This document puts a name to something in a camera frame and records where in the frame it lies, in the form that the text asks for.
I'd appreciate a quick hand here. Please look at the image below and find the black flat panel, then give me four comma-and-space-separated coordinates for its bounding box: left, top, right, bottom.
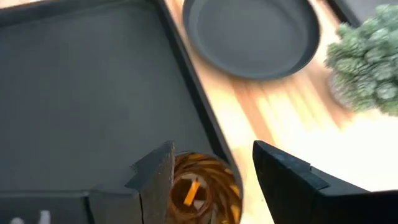
326, 0, 398, 28

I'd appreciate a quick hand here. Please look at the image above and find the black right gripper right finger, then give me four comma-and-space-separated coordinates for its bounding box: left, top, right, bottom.
252, 140, 371, 224

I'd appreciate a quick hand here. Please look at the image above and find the blue patterned cloth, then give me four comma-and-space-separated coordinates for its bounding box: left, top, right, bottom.
0, 0, 244, 224

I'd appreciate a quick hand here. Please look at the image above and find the green succulent plant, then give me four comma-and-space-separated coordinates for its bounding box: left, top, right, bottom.
324, 3, 398, 117

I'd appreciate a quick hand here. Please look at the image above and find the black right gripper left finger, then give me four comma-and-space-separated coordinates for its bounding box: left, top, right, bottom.
86, 140, 176, 224

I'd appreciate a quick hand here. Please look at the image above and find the dark grey round plate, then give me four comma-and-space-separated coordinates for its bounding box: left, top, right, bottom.
182, 0, 321, 81

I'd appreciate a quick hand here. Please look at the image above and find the amber ribbed glass cup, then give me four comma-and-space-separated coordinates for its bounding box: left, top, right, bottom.
167, 151, 244, 224

